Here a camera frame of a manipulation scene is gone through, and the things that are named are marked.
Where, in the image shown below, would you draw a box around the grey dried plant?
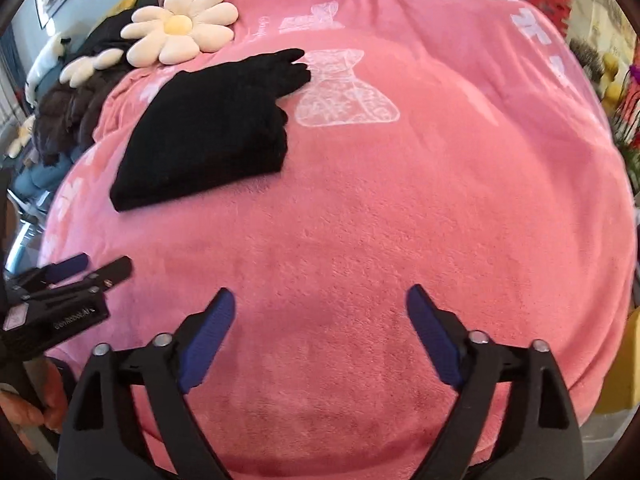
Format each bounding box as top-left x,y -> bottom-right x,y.
569,37 -> 607,80

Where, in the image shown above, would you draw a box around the dark cloth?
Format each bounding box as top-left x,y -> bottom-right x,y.
79,10 -> 151,61

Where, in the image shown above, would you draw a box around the yellow box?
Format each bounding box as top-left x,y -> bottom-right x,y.
594,305 -> 640,415

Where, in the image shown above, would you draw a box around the large cream daisy cushion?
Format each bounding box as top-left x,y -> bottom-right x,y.
120,0 -> 238,67

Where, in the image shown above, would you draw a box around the yellow cushion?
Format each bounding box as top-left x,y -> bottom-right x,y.
106,0 -> 142,19

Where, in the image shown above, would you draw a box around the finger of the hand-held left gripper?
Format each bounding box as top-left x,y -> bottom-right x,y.
5,253 -> 89,287
30,256 -> 135,302

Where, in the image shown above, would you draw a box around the white plush toy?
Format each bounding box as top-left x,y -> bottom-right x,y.
24,32 -> 72,107

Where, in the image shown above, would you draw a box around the purple flowers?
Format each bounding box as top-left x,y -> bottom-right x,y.
617,62 -> 640,153

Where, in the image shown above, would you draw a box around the dark brown garment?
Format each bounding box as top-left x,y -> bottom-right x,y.
35,66 -> 127,166

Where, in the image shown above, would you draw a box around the pink printed blanket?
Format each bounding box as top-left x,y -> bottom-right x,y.
42,0 -> 637,480

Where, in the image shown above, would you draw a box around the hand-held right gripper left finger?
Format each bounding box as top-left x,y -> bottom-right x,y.
56,287 -> 237,480

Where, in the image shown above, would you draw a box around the small cream daisy cushion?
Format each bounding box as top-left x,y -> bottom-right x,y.
6,114 -> 37,157
59,47 -> 125,88

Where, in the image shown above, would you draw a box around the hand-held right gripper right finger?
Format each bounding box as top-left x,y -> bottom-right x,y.
406,284 -> 586,480

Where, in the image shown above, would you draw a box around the yellow figurine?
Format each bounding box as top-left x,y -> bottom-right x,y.
599,52 -> 632,113

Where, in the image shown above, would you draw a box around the black knit garment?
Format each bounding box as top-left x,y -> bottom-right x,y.
110,48 -> 312,212

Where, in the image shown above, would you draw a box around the person's left hand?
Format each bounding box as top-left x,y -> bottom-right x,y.
0,357 -> 69,432

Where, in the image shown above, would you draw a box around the blue cloth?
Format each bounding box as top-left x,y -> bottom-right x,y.
12,152 -> 77,207

